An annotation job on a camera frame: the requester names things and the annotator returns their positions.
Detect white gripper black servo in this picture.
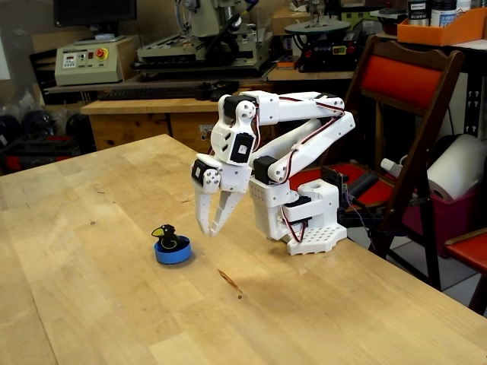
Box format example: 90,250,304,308
190,157,253,237

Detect black wooden bird toy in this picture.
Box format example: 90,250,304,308
151,224,180,252

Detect beige control box red button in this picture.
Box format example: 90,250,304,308
54,36,138,87

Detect cardboard box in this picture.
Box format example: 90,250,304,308
270,6,311,36

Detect orange tray box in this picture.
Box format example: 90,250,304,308
396,7,487,47

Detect blue plastic lid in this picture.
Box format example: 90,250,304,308
153,234,193,265

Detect black hand tool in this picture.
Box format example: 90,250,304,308
196,80,240,103

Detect black controller board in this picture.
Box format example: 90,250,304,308
321,165,349,193

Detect wooden workbench cabinet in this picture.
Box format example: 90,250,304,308
80,87,275,168

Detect black keyboard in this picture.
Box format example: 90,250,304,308
97,86,202,102

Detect black cylinder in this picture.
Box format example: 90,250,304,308
348,170,378,197

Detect black round spool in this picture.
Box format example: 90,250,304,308
65,113,91,138
0,113,22,144
21,109,58,138

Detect white power plug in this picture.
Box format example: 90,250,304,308
380,157,403,178

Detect wooden bench board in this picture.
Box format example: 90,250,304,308
267,68,357,82

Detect black and red crate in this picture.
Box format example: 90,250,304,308
0,135,83,174

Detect grey milling machine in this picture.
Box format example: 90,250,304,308
132,0,279,83

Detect black scroll saw machine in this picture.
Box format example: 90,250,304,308
284,19,367,73

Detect wooden folding chair red cushions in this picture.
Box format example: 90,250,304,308
288,34,466,292

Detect black computer monitor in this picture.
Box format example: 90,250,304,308
53,0,138,28

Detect pink plastic bin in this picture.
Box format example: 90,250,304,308
402,189,484,259

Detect white paper towel roll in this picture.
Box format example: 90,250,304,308
426,133,487,202

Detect wooden chair red seat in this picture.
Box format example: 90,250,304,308
443,227,487,316

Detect white board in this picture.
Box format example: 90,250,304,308
0,37,11,81

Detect black can grey label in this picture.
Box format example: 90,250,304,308
407,0,430,27

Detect white can blue label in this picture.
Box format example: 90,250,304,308
431,0,457,28

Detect purple and black wire bundle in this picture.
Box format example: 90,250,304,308
338,189,378,252

